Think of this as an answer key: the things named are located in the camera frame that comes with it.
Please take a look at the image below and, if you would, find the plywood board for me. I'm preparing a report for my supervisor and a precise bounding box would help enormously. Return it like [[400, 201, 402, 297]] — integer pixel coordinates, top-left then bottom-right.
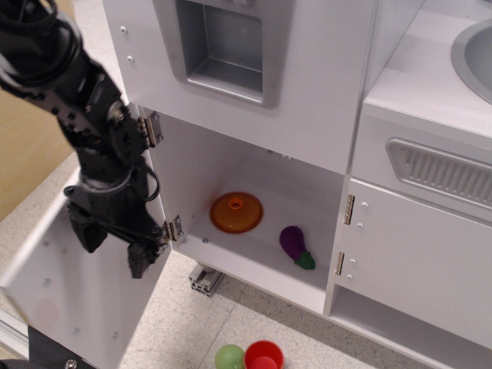
[[1, 91, 72, 219]]

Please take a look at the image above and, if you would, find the purple toy eggplant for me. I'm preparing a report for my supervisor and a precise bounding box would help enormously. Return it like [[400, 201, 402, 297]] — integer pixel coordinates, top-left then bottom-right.
[[279, 225, 316, 270]]

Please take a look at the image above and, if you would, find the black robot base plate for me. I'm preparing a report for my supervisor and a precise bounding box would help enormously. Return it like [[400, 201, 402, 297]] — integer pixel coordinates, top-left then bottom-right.
[[22, 324, 97, 369]]

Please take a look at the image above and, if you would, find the green toy ball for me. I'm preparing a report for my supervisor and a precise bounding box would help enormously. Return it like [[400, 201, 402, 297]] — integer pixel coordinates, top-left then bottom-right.
[[214, 344, 244, 369]]

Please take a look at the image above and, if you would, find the lower fridge door hinge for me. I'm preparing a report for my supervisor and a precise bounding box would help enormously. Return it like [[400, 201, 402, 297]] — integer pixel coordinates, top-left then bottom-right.
[[161, 215, 184, 243]]

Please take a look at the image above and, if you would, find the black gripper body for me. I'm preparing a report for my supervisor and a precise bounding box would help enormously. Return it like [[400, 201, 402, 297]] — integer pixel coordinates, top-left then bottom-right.
[[64, 172, 162, 244]]

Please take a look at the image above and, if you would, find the grey round sink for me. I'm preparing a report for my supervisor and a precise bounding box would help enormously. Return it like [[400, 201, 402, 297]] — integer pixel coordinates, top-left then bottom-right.
[[450, 19, 491, 104]]

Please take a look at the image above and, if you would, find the lower oven door hinge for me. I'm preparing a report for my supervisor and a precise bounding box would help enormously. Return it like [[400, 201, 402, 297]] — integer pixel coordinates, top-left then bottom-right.
[[334, 251, 344, 275]]

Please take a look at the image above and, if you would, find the upper fridge door hinge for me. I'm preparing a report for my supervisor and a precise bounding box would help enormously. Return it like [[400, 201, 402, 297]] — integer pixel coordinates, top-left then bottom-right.
[[138, 111, 164, 148]]

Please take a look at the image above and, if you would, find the fridge door hinge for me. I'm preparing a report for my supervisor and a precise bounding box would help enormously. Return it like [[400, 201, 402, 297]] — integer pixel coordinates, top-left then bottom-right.
[[161, 215, 184, 243], [138, 111, 164, 148]]

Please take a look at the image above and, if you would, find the grey ice dispenser recess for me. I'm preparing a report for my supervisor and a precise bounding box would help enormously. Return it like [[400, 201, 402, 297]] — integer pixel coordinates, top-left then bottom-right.
[[153, 1, 294, 108]]

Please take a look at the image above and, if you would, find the aluminium extrusion foot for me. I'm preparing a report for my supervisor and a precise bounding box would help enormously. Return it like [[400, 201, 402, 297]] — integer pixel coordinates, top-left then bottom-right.
[[188, 264, 224, 297]]

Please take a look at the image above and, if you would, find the orange plastic lid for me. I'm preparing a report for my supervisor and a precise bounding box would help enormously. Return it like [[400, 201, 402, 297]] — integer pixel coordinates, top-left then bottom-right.
[[209, 191, 264, 234]]

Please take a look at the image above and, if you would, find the aluminium frame rail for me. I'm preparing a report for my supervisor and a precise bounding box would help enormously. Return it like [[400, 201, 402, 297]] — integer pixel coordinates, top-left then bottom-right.
[[1, 309, 29, 360]]

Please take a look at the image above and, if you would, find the white low fridge door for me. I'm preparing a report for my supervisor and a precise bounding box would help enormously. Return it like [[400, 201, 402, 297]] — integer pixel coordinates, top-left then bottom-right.
[[0, 103, 174, 369]]

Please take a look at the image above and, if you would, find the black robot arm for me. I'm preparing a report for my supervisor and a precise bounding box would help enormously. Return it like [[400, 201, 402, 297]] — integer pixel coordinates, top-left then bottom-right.
[[1, 1, 165, 278]]

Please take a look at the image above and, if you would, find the red toy cup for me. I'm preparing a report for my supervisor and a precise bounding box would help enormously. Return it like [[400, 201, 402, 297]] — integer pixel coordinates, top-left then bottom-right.
[[243, 340, 284, 369]]

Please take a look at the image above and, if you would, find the grey vent grille panel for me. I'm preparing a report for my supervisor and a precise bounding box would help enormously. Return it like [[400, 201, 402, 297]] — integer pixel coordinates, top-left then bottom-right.
[[386, 138, 491, 208]]

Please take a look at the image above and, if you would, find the white toy kitchen counter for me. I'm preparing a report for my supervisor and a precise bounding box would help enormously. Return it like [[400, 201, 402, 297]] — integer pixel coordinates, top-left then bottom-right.
[[361, 1, 491, 149]]

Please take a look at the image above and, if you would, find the white toy fridge cabinet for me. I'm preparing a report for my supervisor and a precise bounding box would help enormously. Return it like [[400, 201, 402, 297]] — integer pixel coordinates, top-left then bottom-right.
[[104, 1, 378, 314]]

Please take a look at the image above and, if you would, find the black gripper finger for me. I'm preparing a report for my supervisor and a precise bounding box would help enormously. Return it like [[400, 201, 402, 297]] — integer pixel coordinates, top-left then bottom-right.
[[68, 209, 108, 253], [128, 242, 166, 279]]

